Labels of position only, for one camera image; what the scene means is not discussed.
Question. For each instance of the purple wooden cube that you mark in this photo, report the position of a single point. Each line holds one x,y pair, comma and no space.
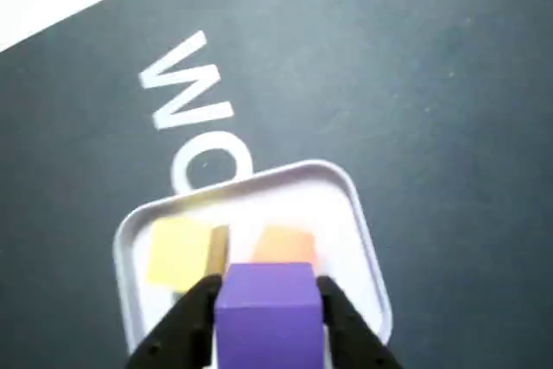
268,321

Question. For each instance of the dark mat with printed letters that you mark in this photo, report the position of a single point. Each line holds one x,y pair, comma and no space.
389,84

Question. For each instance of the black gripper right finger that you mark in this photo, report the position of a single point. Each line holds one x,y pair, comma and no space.
354,334

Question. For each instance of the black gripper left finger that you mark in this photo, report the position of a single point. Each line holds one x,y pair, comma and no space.
181,334

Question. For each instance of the orange wooden cube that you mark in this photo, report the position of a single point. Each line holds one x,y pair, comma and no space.
281,246

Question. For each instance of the yellow wooden cube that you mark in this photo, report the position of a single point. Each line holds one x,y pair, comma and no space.
177,252

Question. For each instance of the white metal tray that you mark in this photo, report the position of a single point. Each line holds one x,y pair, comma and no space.
345,256

